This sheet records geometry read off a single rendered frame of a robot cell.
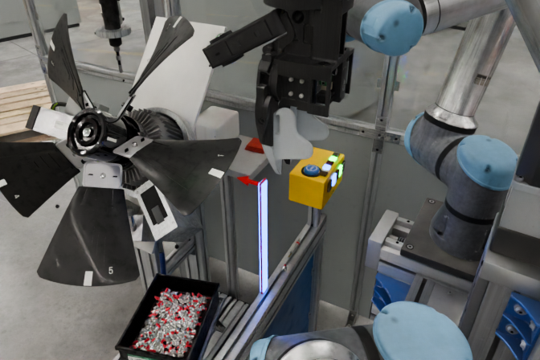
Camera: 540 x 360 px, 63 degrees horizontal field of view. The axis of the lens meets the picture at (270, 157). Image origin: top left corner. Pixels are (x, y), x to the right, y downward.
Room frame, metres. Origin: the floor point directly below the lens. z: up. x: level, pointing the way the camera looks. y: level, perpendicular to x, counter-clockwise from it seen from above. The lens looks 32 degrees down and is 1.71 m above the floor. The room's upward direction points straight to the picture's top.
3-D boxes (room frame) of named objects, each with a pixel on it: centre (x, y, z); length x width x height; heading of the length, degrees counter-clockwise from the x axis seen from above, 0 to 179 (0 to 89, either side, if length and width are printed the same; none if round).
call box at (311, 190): (1.01, -0.13, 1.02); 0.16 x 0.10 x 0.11; 153
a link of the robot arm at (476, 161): (0.76, -0.44, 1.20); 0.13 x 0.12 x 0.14; 20
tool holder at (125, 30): (0.92, 0.33, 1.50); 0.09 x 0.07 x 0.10; 8
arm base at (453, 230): (0.75, -0.44, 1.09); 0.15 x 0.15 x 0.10
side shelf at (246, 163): (1.46, 0.18, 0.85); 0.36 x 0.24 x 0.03; 63
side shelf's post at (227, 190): (1.46, 0.18, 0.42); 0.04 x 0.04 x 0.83; 63
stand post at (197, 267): (1.27, 0.29, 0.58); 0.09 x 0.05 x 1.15; 63
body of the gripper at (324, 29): (0.45, -0.04, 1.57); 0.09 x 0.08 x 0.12; 63
